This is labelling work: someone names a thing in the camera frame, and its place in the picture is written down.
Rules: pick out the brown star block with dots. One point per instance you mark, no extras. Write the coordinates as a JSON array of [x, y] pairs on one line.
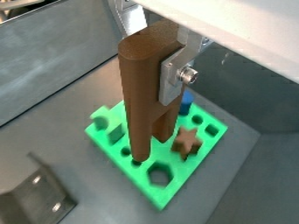
[[186, 143]]

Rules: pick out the green shape sorter base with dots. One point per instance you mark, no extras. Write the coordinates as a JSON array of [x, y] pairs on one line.
[[161, 175]]

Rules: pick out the blue cylinder block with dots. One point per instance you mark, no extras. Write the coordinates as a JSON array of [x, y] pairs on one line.
[[188, 99]]

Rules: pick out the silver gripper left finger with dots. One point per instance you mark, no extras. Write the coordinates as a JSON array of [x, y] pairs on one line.
[[130, 17]]

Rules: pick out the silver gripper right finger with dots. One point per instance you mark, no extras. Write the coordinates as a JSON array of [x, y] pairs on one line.
[[177, 67]]

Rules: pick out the black curved fixture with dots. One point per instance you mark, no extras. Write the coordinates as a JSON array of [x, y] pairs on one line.
[[41, 200]]

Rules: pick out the brown square-circle forked object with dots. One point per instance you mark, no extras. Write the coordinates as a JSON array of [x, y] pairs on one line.
[[141, 52]]

